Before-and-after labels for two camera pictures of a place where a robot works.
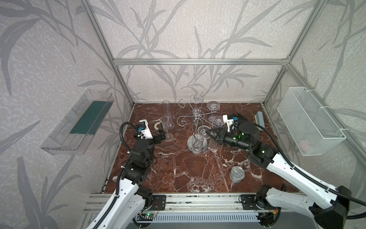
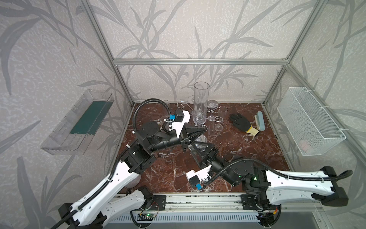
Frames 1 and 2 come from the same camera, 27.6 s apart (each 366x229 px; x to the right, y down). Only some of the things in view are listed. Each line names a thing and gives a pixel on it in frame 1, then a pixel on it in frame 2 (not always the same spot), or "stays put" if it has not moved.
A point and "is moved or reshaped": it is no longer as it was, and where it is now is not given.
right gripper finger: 212,131 -> 199,157
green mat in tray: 90,121 stays put
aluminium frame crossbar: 200,62 stays put
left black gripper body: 157,136 -> 184,140
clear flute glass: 218,120 -> 201,97
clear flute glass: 198,144 is moved or reshaped
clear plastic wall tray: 72,135 stays put
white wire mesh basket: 312,131 stays put
